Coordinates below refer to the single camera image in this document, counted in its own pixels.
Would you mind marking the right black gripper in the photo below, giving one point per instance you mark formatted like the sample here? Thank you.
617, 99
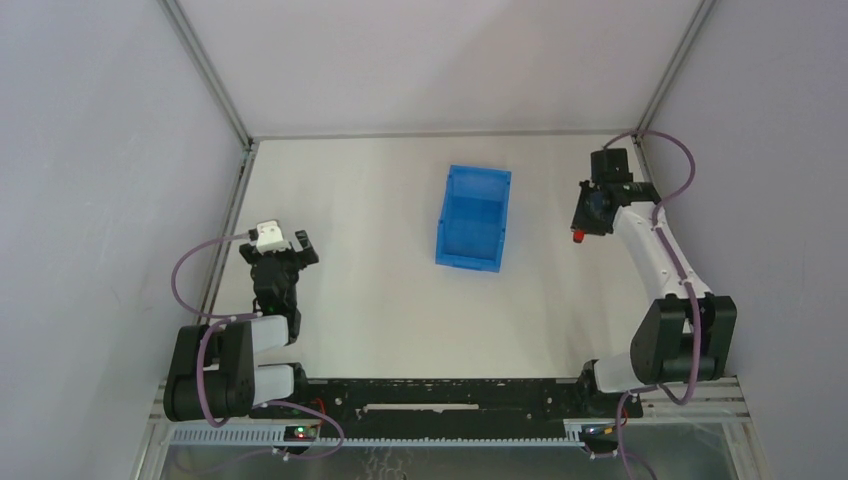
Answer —
589, 223

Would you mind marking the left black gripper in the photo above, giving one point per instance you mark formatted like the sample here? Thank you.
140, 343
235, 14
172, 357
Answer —
285, 257

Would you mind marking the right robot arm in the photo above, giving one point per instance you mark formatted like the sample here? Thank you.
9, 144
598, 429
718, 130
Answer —
686, 333

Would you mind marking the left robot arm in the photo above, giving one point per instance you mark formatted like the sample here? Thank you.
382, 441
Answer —
214, 374

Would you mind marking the blue plastic bin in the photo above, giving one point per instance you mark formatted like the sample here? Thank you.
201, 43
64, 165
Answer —
471, 230

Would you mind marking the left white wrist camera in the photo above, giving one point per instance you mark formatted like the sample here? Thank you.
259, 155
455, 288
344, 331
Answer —
267, 237

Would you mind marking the grey cable duct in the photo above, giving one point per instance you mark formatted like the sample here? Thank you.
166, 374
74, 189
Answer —
280, 435

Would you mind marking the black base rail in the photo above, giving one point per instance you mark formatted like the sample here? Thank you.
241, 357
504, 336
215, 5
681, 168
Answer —
474, 407

